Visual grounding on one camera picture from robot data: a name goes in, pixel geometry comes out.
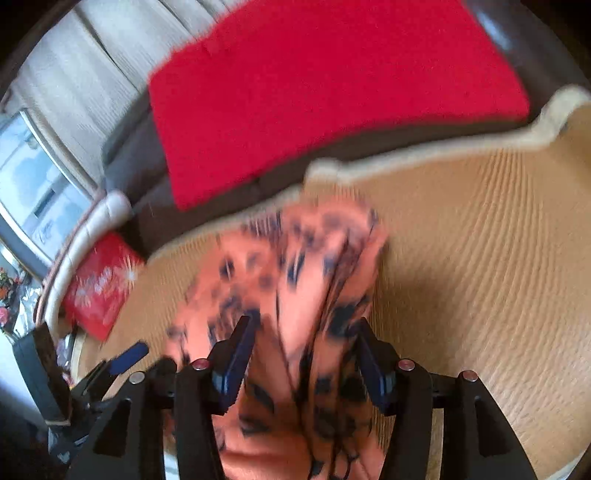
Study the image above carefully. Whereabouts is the colourful flower arrangement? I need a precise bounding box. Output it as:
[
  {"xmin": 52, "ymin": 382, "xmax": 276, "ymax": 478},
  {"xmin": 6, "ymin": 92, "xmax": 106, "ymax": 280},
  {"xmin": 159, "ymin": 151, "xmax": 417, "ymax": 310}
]
[{"xmin": 0, "ymin": 268, "xmax": 24, "ymax": 330}]

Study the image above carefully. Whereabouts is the woven rattan mat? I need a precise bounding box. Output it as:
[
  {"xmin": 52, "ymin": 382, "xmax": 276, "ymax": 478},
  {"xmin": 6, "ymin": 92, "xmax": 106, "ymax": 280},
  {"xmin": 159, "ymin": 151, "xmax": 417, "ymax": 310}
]
[{"xmin": 74, "ymin": 85, "xmax": 591, "ymax": 480}]

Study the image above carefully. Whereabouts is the pink floral garment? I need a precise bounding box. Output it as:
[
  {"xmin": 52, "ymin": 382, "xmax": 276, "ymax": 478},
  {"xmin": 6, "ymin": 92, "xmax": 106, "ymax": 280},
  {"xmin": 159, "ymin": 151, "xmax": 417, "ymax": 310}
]
[{"xmin": 164, "ymin": 196, "xmax": 391, "ymax": 480}]

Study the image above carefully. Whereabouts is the white pink rolled blanket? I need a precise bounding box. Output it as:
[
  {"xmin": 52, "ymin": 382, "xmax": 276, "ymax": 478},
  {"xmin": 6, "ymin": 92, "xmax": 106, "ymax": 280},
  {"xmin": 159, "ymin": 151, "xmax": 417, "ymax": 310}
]
[{"xmin": 37, "ymin": 190, "xmax": 132, "ymax": 324}]

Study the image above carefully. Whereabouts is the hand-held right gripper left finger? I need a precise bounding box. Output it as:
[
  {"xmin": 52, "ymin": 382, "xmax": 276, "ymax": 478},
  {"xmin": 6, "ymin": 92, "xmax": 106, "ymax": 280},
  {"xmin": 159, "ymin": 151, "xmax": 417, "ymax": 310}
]
[{"xmin": 67, "ymin": 315, "xmax": 257, "ymax": 480}]

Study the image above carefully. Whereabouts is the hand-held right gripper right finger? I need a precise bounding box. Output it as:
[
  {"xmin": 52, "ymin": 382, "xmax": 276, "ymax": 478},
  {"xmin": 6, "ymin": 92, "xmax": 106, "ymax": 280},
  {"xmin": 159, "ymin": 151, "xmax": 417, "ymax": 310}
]
[{"xmin": 355, "ymin": 318, "xmax": 539, "ymax": 480}]

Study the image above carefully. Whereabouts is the white curtain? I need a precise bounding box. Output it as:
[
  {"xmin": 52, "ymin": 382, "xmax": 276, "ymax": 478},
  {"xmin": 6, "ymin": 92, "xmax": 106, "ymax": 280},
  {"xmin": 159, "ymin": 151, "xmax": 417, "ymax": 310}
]
[{"xmin": 7, "ymin": 0, "xmax": 218, "ymax": 195}]

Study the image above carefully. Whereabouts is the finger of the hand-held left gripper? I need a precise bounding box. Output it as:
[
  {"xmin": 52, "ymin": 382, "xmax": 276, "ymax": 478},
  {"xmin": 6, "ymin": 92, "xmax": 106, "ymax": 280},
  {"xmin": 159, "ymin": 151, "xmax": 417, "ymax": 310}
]
[{"xmin": 71, "ymin": 340, "xmax": 150, "ymax": 411}]

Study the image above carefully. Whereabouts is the red cushion cover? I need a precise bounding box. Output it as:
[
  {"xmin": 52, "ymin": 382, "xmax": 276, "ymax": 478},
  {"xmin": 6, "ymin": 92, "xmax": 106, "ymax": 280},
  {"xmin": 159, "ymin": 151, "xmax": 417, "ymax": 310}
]
[{"xmin": 148, "ymin": 0, "xmax": 532, "ymax": 212}]

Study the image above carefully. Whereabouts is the red printed box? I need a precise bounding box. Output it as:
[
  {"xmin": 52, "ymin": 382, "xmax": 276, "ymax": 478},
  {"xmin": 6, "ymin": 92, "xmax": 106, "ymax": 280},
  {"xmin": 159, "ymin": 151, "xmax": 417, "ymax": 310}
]
[{"xmin": 62, "ymin": 231, "xmax": 146, "ymax": 342}]

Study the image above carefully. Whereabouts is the dark brown leather sofa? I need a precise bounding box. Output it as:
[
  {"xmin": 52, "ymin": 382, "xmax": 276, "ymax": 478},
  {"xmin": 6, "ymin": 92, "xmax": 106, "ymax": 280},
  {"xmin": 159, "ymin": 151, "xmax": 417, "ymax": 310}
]
[{"xmin": 102, "ymin": 0, "xmax": 591, "ymax": 259}]

